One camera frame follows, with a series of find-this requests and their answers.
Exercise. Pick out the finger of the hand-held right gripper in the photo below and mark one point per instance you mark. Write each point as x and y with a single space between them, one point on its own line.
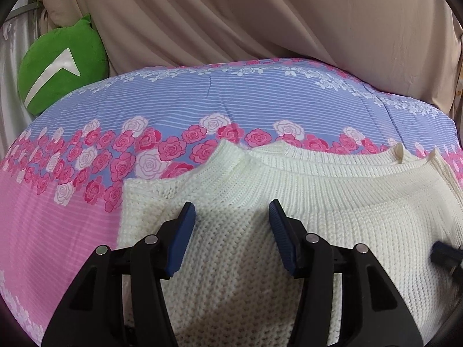
443 255

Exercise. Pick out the beige draped cloth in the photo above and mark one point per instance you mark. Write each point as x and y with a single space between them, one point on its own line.
217 14

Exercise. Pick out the cream floral cloth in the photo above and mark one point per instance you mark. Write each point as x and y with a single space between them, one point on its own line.
460 79

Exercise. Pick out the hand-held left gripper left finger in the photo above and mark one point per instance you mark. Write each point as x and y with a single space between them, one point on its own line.
181 242

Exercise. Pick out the white red navy knit sweater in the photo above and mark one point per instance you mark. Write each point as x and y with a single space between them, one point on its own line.
235 188

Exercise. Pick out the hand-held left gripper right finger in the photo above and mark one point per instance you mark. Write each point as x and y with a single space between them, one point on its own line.
284 242

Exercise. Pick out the grey curtain band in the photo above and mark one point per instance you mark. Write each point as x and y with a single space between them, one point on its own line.
25 9

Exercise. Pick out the pink blue floral bedsheet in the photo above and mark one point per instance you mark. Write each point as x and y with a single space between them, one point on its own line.
181 108

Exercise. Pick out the white satin curtain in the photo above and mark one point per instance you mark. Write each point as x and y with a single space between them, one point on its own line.
11 79

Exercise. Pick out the green plush pillow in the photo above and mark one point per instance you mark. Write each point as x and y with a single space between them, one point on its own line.
47 47

